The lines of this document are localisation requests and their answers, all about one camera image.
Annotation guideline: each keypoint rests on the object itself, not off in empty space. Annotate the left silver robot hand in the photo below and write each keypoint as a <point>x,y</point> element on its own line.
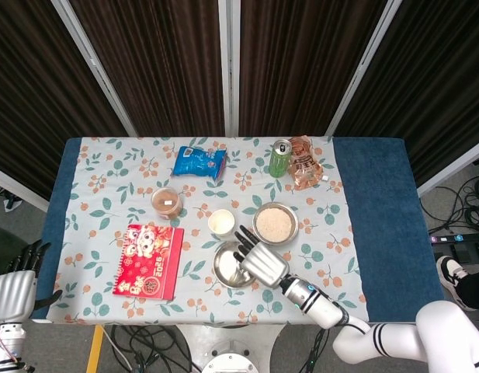
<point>10,295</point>

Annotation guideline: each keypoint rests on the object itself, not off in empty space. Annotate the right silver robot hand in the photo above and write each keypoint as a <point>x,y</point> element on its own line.
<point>264,264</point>

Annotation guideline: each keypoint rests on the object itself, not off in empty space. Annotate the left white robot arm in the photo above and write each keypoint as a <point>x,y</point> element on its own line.
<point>6,346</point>

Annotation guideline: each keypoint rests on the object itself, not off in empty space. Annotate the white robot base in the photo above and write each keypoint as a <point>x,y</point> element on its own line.
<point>227,349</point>

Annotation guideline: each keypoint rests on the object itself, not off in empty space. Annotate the steel bowl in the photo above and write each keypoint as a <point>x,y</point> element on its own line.
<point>276,242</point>

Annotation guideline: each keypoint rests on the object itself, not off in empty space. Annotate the round steel plate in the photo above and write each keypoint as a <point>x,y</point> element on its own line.
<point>225,266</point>

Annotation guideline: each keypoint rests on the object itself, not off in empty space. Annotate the white paper cup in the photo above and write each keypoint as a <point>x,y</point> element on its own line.
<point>221,223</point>

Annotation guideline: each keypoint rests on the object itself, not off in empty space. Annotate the green energy drink can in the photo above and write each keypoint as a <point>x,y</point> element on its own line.
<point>280,163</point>

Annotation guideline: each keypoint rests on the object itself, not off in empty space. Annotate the orange snack bag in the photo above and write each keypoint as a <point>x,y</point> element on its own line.
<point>305,167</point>

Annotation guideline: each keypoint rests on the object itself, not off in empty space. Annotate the clear plastic jar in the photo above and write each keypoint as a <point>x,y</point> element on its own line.
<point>167,204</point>

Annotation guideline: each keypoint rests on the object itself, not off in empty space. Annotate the red 2026 calendar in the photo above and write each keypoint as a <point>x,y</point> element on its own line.
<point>146,264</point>

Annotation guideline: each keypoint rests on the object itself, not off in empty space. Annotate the blue snack bag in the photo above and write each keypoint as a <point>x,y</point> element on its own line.
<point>198,163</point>

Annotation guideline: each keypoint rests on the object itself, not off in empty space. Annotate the blue table cover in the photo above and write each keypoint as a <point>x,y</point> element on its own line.
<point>379,175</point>

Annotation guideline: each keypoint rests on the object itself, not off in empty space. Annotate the floral tablecloth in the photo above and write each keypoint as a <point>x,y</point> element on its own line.
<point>107,175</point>

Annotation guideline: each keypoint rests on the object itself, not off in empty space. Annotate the black and white shoe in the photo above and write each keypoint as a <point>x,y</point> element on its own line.
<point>450,272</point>

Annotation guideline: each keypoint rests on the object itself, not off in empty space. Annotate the black trouser leg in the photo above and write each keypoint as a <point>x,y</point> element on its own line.
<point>476,287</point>

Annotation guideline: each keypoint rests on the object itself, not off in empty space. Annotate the dark folding partition screen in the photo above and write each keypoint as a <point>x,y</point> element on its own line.
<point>165,58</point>

